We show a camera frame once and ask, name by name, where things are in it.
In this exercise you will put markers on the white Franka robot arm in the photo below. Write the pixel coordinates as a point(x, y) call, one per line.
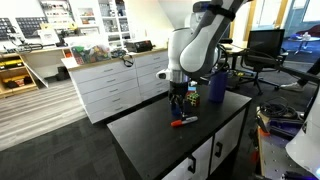
point(196, 50)

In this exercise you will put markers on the black green Rubik's cube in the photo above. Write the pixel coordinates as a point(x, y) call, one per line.
point(194, 100)

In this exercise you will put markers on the wooden workbench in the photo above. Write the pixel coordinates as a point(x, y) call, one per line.
point(20, 71)

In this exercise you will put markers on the orange capped white marker pen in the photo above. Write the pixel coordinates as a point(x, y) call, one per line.
point(184, 121)

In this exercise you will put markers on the white paper sign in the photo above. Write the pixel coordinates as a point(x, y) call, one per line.
point(48, 36)

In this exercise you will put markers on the blue bottle with black lid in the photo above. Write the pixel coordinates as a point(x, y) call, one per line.
point(218, 88)

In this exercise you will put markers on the metal breadboard robot table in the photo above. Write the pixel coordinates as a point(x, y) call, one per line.
point(276, 156)

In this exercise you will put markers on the round grey table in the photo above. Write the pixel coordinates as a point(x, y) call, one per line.
point(303, 39)

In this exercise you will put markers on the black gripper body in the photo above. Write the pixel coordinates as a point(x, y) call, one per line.
point(178, 89)

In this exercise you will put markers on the black blue device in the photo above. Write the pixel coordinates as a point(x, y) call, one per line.
point(286, 128)

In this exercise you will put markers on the dark pegboard with tools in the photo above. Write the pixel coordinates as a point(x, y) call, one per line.
point(28, 26)

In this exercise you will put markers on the white shelf unit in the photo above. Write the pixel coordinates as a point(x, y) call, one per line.
point(100, 16)

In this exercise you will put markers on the small blue red puzzle cube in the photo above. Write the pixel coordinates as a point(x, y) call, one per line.
point(192, 89)

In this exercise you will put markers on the black office chair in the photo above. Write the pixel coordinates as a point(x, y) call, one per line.
point(265, 50)

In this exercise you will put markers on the white drawer cabinet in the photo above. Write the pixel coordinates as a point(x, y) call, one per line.
point(113, 86)

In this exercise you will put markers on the black electronic box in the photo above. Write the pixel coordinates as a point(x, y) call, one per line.
point(139, 46)

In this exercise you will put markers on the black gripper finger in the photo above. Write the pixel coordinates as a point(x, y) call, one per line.
point(186, 106)
point(172, 105)

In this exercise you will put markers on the black cabinet with white doors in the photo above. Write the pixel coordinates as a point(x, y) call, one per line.
point(173, 140)

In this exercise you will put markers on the clear bag of colourful toys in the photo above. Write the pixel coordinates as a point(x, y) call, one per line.
point(90, 54)

